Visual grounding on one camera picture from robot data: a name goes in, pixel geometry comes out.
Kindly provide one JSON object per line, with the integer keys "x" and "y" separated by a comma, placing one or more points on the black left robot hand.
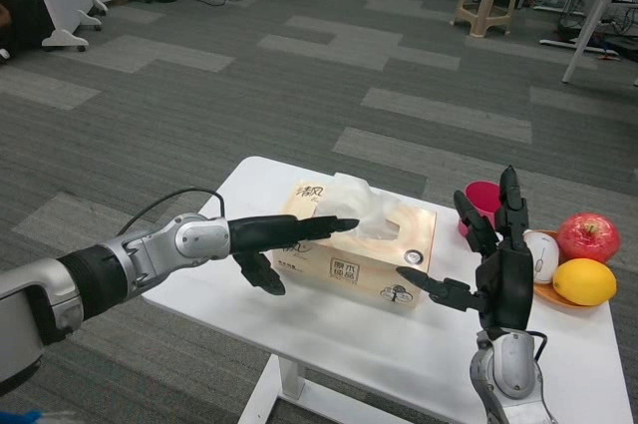
{"x": 269, "y": 232}

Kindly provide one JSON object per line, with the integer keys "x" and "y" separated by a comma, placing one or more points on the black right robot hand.
{"x": 508, "y": 289}

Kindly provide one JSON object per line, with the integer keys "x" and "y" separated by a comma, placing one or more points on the beige tissue box red sides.
{"x": 349, "y": 264}

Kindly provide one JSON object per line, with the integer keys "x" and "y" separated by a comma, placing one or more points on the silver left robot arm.
{"x": 199, "y": 237}

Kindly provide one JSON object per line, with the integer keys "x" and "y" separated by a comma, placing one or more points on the orange round plate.
{"x": 548, "y": 292}

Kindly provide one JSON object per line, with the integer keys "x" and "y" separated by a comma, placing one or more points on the white computer mouse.
{"x": 543, "y": 254}

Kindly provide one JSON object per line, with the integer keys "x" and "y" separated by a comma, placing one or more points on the yellow lemon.
{"x": 583, "y": 282}

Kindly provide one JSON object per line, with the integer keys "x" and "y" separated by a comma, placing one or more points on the red apple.
{"x": 588, "y": 239}

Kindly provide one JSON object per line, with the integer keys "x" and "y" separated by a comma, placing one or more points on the pink plastic cup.
{"x": 481, "y": 194}

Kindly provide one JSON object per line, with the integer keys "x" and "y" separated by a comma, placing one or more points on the long white table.
{"x": 588, "y": 37}

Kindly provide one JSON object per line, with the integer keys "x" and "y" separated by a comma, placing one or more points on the blue and white brush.
{"x": 25, "y": 417}

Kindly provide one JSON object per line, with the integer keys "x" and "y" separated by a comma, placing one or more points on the white table base frame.
{"x": 291, "y": 379}

